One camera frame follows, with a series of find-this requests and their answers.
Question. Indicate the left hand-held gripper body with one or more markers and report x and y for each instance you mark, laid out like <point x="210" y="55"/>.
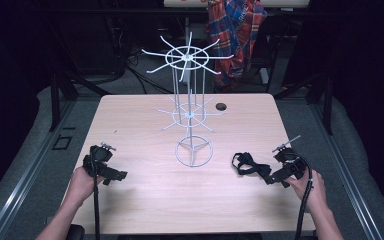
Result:
<point x="96" y="160"/>

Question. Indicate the black bow tie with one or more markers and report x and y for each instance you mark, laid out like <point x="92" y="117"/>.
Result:
<point x="251" y="166"/>

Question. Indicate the person's left hand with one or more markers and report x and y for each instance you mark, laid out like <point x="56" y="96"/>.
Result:
<point x="81" y="185"/>

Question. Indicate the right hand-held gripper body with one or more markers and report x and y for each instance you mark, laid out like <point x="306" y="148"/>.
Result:
<point x="291" y="163"/>

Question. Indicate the aluminium floor rail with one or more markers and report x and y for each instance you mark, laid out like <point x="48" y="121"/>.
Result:
<point x="346" y="173"/>
<point x="23" y="180"/>

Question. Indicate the black metal frame stand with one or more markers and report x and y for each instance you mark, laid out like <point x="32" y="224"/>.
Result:
<point x="323" y="100"/>
<point x="60" y="93"/>

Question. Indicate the plaid cloth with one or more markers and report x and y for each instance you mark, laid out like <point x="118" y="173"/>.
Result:
<point x="235" y="36"/>

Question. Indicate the person's right hand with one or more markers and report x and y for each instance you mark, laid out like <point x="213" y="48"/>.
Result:
<point x="308" y="191"/>

